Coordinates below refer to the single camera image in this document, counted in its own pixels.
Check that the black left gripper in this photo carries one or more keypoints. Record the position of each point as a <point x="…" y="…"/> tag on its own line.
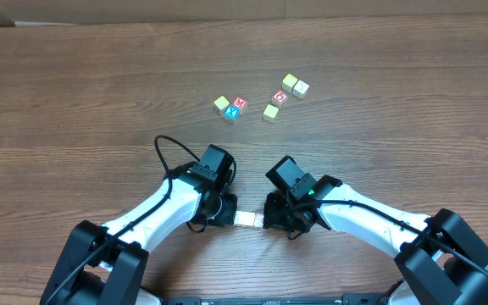
<point x="230" y="209"/>

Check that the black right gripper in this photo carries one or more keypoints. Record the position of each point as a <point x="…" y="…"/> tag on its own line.
<point x="270" y="212"/>

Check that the white number six block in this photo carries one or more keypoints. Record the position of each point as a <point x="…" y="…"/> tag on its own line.
<point x="238" y="218"/>

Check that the red Y wooden block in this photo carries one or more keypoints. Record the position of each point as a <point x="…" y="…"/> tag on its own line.
<point x="258" y="221"/>

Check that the yellow wooden block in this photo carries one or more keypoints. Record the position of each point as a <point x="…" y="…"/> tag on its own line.
<point x="247" y="219"/>
<point x="220" y="104"/>

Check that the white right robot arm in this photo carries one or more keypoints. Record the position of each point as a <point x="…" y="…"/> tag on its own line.
<point x="441" y="258"/>

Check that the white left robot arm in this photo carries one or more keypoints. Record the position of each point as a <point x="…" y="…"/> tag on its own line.
<point x="105" y="264"/>

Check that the blue X wooden block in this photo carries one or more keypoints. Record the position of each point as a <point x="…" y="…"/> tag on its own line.
<point x="231" y="114"/>

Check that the yellow top turtle block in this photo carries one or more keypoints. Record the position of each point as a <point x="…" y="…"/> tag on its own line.
<point x="270" y="113"/>

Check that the yellow top wooden block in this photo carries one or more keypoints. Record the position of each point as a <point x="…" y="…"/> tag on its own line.
<point x="220" y="104"/>

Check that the red M wooden block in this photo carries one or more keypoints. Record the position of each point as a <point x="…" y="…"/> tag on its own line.
<point x="241" y="103"/>

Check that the red C wooden block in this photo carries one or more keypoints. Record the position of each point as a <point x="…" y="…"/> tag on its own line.
<point x="279" y="98"/>

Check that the plain white far block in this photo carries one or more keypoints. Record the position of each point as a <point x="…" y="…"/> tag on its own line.
<point x="300" y="89"/>

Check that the yellow top far block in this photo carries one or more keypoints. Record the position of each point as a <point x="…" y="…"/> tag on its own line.
<point x="289" y="82"/>

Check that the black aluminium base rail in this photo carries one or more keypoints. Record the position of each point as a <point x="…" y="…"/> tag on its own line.
<point x="345" y="299"/>

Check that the cardboard back wall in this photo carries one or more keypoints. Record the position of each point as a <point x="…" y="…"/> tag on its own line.
<point x="87" y="12"/>

